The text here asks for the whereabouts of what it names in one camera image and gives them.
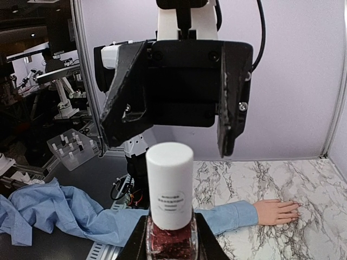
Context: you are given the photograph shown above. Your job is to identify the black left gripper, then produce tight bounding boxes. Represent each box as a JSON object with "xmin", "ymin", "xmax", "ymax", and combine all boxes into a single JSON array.
[{"xmin": 94, "ymin": 40, "xmax": 253, "ymax": 158}]

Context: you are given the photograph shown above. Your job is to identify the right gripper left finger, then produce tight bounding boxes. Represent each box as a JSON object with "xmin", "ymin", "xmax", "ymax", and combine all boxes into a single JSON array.
[{"xmin": 123, "ymin": 216, "xmax": 148, "ymax": 260}]

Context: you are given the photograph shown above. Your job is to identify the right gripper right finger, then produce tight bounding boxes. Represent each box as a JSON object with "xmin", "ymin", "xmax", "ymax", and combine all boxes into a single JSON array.
[{"xmin": 195, "ymin": 213, "xmax": 227, "ymax": 260}]

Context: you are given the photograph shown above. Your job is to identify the red nail polish bottle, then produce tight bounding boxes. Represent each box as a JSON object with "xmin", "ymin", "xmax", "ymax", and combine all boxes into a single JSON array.
[{"xmin": 146, "ymin": 142, "xmax": 198, "ymax": 259}]

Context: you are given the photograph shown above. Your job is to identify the blue sleeved forearm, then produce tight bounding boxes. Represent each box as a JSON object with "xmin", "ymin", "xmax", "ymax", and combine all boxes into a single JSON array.
[{"xmin": 0, "ymin": 177, "xmax": 258, "ymax": 248}]

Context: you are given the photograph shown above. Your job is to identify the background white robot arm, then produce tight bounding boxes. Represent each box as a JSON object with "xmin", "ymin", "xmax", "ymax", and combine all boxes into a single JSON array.
[{"xmin": 21, "ymin": 64, "xmax": 86, "ymax": 120}]

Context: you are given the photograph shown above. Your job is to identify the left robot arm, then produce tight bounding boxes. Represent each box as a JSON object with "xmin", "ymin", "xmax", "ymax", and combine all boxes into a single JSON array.
[{"xmin": 94, "ymin": 1, "xmax": 263, "ymax": 209}]

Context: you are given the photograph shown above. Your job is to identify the mannequin hand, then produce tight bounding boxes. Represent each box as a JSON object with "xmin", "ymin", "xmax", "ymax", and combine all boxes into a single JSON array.
[{"xmin": 253, "ymin": 199, "xmax": 303, "ymax": 226}]

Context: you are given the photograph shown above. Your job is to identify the clear nail polish rack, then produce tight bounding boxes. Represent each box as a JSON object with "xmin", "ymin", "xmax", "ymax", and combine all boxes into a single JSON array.
[{"xmin": 47, "ymin": 129, "xmax": 100, "ymax": 171}]

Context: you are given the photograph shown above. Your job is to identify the front aluminium rail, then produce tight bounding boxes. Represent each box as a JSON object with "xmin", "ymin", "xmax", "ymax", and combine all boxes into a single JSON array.
[{"xmin": 83, "ymin": 201, "xmax": 149, "ymax": 260}]

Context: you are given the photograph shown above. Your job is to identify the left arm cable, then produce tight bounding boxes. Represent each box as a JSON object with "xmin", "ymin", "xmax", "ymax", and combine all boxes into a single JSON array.
[{"xmin": 215, "ymin": 0, "xmax": 267, "ymax": 74}]

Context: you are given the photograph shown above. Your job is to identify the left aluminium frame post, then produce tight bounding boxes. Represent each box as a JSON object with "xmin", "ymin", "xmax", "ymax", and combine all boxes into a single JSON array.
[{"xmin": 70, "ymin": 0, "xmax": 106, "ymax": 158}]

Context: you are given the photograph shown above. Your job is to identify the aluminium frame post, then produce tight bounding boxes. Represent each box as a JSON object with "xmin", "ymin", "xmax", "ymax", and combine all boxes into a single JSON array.
[
  {"xmin": 70, "ymin": 0, "xmax": 106, "ymax": 158},
  {"xmin": 318, "ymin": 45, "xmax": 347, "ymax": 159}
]

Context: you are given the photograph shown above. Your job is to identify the right aluminium frame post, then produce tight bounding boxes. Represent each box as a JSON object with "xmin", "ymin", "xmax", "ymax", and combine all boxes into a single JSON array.
[{"xmin": 318, "ymin": 45, "xmax": 347, "ymax": 159}]

